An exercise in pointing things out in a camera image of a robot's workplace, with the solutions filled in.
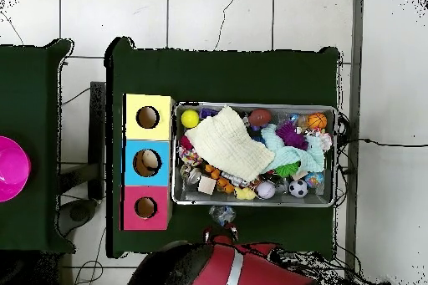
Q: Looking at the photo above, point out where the clear plastic bottle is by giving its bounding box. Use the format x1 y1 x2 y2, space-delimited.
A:
208 205 237 226

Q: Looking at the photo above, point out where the clear mesh bin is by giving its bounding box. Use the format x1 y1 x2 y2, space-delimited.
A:
171 102 338 208

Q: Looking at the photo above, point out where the wooden box with three holes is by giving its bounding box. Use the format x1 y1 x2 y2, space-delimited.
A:
120 93 176 232

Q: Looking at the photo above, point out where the cream waffle cloth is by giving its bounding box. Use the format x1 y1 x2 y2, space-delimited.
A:
184 105 276 183

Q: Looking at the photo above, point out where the yellow ball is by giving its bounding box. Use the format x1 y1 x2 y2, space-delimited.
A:
181 109 201 130

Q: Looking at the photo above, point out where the small wooden block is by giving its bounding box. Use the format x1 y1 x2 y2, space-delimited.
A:
196 176 217 196

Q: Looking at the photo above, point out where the brown toy football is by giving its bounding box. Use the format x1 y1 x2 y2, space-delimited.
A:
247 108 273 128

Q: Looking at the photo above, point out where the yellow rubber duck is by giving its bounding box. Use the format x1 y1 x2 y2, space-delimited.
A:
233 186 257 201

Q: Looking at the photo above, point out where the dark green table cloth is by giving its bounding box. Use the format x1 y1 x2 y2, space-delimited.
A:
0 38 77 254
104 36 343 259

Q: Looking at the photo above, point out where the white toy baseball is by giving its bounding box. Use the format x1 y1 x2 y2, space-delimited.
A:
255 181 277 200

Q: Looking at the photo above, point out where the mint green waffle cloth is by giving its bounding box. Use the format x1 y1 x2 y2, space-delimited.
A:
260 123 326 174

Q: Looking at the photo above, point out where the purple spiky monster toy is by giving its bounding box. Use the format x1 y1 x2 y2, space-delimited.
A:
275 120 309 151

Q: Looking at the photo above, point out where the black and white soccer ball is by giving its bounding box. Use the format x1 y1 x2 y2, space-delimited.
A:
288 179 309 198

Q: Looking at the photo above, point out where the orange toy basketball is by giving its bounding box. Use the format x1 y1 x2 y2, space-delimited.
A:
306 112 329 131

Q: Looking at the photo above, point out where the black metal stand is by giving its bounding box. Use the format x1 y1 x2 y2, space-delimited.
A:
59 80 107 201

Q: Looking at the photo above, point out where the magenta round object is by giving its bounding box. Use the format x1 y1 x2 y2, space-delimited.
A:
0 135 33 203

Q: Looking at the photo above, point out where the black floor cable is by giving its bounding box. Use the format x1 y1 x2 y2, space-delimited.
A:
337 137 428 148

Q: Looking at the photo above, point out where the grey metal post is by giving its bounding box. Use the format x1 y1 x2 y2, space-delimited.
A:
344 0 364 266

